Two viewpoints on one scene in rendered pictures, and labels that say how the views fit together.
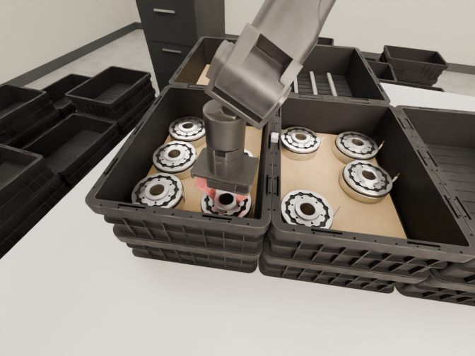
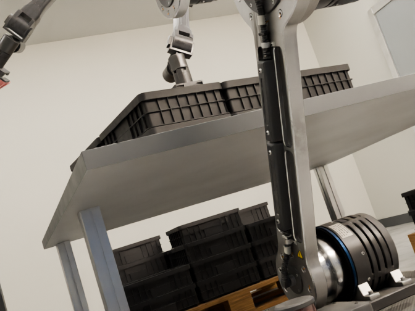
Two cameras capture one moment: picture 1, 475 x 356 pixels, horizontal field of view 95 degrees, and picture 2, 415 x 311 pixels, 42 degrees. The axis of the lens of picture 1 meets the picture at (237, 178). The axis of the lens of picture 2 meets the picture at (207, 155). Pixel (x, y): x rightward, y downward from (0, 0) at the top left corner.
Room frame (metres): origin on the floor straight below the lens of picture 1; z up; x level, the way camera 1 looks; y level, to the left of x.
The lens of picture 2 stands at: (-1.08, 1.09, 0.46)
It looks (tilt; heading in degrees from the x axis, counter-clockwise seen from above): 9 degrees up; 321
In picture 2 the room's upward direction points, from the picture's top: 18 degrees counter-clockwise
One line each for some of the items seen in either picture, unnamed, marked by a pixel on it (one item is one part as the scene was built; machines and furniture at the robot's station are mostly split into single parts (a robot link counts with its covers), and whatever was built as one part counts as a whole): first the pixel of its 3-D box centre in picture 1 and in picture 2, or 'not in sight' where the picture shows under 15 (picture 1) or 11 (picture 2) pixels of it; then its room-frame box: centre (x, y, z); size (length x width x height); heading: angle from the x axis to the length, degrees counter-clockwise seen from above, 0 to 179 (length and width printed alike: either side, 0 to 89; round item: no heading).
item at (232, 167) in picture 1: (225, 157); (183, 80); (0.25, 0.02, 0.98); 0.10 x 0.07 x 0.07; 77
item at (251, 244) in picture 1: (205, 156); (162, 127); (0.37, 0.08, 0.87); 0.40 x 0.30 x 0.11; 174
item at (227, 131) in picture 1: (226, 122); (177, 64); (0.26, 0.02, 1.04); 0.07 x 0.06 x 0.07; 165
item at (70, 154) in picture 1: (84, 162); not in sight; (0.85, 0.88, 0.31); 0.40 x 0.30 x 0.34; 164
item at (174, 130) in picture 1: (188, 128); not in sight; (0.48, 0.14, 0.86); 0.10 x 0.10 x 0.01
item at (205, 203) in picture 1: (226, 200); not in sight; (0.25, 0.02, 0.86); 0.10 x 0.10 x 0.01
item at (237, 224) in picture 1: (203, 139); (157, 113); (0.37, 0.08, 0.92); 0.40 x 0.30 x 0.02; 174
